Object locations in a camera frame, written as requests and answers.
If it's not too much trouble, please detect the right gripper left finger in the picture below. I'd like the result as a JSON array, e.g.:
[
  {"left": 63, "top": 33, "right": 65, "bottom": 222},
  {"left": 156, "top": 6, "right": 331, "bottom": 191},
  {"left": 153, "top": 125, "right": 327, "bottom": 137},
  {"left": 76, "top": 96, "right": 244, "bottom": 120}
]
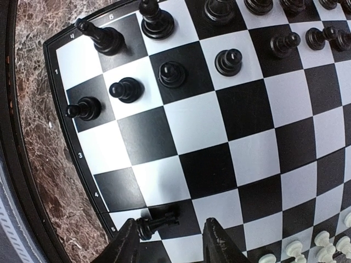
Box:
[{"left": 92, "top": 219, "right": 140, "bottom": 263}]

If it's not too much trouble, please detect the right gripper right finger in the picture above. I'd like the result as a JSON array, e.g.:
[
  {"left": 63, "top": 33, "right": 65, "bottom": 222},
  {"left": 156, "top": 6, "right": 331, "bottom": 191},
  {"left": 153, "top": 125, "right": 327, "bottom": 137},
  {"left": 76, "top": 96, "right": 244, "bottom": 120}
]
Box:
[{"left": 202, "top": 218, "right": 248, "bottom": 263}]

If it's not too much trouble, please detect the black rook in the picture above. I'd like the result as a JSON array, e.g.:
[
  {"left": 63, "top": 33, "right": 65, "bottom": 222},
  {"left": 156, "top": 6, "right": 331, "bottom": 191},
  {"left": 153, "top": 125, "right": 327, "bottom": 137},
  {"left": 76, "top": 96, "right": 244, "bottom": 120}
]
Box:
[{"left": 136, "top": 211, "right": 180, "bottom": 241}]

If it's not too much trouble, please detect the white pawn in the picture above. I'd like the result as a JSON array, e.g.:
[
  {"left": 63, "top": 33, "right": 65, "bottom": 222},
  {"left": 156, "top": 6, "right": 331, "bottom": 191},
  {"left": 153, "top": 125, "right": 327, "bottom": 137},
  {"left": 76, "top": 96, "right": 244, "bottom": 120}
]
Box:
[
  {"left": 285, "top": 241, "right": 307, "bottom": 263},
  {"left": 258, "top": 254, "right": 276, "bottom": 263}
]

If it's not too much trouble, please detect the black and grey chessboard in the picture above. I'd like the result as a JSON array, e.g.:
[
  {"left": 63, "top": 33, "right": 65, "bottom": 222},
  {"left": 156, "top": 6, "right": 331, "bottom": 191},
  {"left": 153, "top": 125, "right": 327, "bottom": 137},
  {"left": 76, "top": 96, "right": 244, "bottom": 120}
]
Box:
[{"left": 43, "top": 1, "right": 350, "bottom": 262}]

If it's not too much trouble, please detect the black bishop standing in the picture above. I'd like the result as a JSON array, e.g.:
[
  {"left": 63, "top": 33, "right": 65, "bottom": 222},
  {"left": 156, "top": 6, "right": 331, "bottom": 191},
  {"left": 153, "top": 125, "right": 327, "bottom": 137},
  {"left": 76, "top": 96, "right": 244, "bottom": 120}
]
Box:
[{"left": 139, "top": 0, "right": 174, "bottom": 40}]

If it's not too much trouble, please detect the black king standing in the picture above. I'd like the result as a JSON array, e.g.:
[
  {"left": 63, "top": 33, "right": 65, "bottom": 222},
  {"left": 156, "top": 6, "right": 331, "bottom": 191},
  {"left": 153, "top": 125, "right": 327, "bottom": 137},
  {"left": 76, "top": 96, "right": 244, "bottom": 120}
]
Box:
[{"left": 203, "top": 0, "right": 235, "bottom": 25}]

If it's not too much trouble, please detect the black queen standing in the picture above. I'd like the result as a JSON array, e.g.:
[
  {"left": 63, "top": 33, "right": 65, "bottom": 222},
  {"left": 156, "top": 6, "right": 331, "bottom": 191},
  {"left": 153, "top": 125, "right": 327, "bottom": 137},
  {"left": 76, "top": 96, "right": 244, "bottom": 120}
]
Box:
[{"left": 244, "top": 0, "right": 273, "bottom": 15}]

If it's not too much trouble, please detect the white slotted cable duct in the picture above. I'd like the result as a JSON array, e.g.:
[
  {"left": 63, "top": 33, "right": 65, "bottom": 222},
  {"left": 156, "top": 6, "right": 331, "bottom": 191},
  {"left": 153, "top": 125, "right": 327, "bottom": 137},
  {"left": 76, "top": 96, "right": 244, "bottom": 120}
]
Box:
[{"left": 1, "top": 182, "right": 32, "bottom": 262}]

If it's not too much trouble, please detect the black front rail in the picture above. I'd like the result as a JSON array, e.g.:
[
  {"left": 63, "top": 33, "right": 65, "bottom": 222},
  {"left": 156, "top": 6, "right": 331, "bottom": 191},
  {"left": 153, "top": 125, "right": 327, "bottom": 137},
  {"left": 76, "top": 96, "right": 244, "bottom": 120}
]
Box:
[{"left": 1, "top": 1, "right": 70, "bottom": 262}]

